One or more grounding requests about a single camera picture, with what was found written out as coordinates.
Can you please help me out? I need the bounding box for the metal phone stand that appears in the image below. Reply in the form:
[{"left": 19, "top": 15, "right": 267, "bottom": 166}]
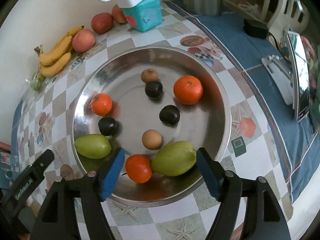
[{"left": 261, "top": 54, "right": 295, "bottom": 105}]

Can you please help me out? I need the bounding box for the dark red apple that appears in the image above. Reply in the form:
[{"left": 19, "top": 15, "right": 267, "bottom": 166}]
[
  {"left": 91, "top": 12, "right": 114, "bottom": 35},
  {"left": 111, "top": 4, "right": 128, "bottom": 25}
]

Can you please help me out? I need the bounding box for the large green mango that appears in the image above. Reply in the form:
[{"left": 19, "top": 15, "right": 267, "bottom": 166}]
[{"left": 151, "top": 141, "right": 197, "bottom": 177}]

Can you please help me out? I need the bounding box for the small orange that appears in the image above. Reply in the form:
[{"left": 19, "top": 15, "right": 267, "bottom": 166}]
[{"left": 125, "top": 154, "right": 153, "bottom": 183}]

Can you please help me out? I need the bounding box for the small green mango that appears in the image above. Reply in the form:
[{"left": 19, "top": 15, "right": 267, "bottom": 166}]
[{"left": 74, "top": 134, "right": 112, "bottom": 159}]

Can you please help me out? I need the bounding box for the steel plate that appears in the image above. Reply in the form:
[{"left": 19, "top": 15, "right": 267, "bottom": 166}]
[{"left": 72, "top": 46, "right": 232, "bottom": 207}]

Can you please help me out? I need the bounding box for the large orange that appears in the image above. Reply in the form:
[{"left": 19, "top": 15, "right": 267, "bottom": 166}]
[{"left": 173, "top": 75, "right": 203, "bottom": 105}]

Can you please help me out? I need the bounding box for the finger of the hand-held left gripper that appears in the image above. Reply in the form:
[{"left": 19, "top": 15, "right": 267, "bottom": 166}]
[{"left": 0, "top": 149, "right": 55, "bottom": 212}]

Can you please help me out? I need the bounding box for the light brown round fruit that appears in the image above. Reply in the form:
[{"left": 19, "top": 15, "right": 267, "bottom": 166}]
[{"left": 142, "top": 129, "right": 162, "bottom": 150}]

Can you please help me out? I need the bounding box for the orange with stem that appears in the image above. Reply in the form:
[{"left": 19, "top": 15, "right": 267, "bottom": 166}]
[{"left": 90, "top": 93, "right": 113, "bottom": 116}]

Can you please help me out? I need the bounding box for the banana bunch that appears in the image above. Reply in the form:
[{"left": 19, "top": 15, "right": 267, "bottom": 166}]
[{"left": 34, "top": 25, "right": 85, "bottom": 78}]

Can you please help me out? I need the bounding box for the greenish brown kiwi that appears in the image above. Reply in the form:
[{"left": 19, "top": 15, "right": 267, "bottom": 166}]
[{"left": 141, "top": 68, "right": 158, "bottom": 83}]

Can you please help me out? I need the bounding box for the checkered tablecloth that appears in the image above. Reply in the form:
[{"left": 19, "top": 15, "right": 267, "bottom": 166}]
[{"left": 10, "top": 0, "right": 320, "bottom": 240}]

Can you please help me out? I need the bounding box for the black adapter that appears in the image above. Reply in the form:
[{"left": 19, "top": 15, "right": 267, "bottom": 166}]
[{"left": 243, "top": 19, "right": 269, "bottom": 39}]

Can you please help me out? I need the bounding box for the glass mug with red label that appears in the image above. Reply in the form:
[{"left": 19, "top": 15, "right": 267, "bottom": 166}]
[{"left": 0, "top": 152, "right": 19, "bottom": 183}]

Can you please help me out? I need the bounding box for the phone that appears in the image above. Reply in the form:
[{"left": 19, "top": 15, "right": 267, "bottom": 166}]
[{"left": 286, "top": 31, "right": 312, "bottom": 123}]

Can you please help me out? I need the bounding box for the pink red apple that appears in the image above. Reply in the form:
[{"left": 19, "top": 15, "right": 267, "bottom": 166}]
[{"left": 72, "top": 29, "right": 96, "bottom": 53}]

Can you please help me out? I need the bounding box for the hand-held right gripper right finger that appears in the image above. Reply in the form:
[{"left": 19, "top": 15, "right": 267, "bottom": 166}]
[{"left": 196, "top": 147, "right": 292, "bottom": 240}]

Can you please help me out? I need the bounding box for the teal box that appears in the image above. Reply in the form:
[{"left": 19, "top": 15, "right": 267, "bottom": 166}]
[{"left": 122, "top": 0, "right": 163, "bottom": 32}]

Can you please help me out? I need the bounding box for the dark plum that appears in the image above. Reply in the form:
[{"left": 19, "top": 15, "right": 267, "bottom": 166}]
[
  {"left": 145, "top": 81, "right": 163, "bottom": 98},
  {"left": 159, "top": 105, "right": 180, "bottom": 126},
  {"left": 98, "top": 117, "right": 118, "bottom": 136}
]

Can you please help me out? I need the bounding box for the clear bag of green fruit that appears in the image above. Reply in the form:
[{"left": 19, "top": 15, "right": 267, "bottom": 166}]
[{"left": 26, "top": 71, "right": 47, "bottom": 90}]

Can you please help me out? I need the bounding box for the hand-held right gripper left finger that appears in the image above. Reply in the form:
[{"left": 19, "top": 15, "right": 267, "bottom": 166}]
[{"left": 32, "top": 147, "right": 125, "bottom": 240}]

